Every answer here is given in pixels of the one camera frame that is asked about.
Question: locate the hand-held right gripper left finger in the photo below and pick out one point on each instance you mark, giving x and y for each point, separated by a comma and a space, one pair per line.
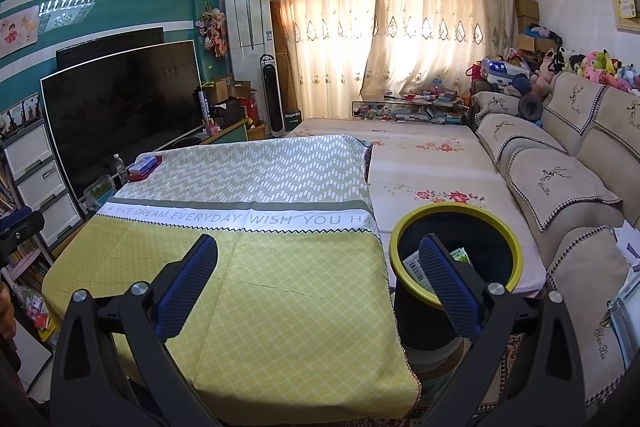
187, 287

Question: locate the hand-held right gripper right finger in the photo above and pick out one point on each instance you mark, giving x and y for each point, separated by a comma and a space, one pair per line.
447, 287

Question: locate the large green white bottle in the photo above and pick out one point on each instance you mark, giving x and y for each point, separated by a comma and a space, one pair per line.
461, 255

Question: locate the green white carton box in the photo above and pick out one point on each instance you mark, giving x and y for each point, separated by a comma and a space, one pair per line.
417, 269

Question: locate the black bin with yellow rim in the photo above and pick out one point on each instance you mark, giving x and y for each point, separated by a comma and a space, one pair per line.
495, 252

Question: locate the person's left hand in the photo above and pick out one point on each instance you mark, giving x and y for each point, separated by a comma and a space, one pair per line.
6, 312

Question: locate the bookshelf with books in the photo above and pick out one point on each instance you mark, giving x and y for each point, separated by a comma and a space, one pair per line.
27, 262

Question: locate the white plastic drawer cabinet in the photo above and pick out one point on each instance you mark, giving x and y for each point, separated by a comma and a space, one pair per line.
35, 177

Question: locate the colourful packets on floor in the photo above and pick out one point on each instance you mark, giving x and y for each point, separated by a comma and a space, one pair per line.
35, 312

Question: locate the yellow green patterned tablecloth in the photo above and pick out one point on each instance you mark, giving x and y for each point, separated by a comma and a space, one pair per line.
275, 297

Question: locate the row of photo prints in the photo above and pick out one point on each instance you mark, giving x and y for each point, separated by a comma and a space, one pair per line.
22, 112

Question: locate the clear water bottle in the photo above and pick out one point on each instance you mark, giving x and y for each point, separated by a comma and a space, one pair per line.
120, 169

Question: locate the red and blue book stack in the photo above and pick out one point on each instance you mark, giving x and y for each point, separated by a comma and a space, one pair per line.
142, 176

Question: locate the floral floor mat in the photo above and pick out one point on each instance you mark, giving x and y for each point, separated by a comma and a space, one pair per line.
425, 167

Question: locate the blue card box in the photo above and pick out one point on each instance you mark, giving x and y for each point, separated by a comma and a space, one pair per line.
144, 163

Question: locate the large curved black television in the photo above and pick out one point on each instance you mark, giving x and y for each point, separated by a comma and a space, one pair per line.
120, 117

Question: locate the beige covered sofa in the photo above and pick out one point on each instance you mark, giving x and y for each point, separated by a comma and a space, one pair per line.
550, 177

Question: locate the black box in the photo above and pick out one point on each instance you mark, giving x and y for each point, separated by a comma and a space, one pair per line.
231, 113

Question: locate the cluttered glass coffee table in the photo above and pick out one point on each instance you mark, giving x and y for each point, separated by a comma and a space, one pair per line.
410, 109

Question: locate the black tube white lettering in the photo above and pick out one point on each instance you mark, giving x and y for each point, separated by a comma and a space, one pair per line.
203, 104

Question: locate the clear plastic bag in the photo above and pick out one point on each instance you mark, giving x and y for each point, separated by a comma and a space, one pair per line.
627, 322

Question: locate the red fire extinguisher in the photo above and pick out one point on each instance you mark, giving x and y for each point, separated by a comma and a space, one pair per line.
252, 109

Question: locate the small green box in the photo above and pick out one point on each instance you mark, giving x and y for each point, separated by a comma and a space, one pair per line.
293, 119

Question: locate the open cardboard boxes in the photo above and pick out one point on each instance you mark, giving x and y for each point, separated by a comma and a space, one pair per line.
227, 91

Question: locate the small black television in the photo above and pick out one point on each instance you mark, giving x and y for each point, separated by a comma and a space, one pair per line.
110, 47

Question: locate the black white tower fan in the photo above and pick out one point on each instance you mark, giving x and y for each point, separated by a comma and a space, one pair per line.
270, 97

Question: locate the blue star print bag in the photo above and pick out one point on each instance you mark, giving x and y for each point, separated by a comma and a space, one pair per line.
502, 73

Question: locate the hanging flower decoration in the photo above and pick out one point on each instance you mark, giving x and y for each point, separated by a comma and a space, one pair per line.
212, 32

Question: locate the white standing air conditioner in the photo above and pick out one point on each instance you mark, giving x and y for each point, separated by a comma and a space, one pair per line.
250, 32

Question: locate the pile of plush toys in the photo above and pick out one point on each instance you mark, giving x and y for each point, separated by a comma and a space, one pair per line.
595, 64

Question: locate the cream embroidered curtain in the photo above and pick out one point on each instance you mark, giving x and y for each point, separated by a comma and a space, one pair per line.
440, 17
325, 22

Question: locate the stack of cardboard boxes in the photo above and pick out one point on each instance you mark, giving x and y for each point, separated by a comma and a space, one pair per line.
530, 22

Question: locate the cartoon wall poster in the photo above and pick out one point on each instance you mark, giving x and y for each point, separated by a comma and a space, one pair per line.
17, 32

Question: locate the sparkling wall decoration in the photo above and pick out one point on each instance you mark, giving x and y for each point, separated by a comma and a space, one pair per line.
67, 9

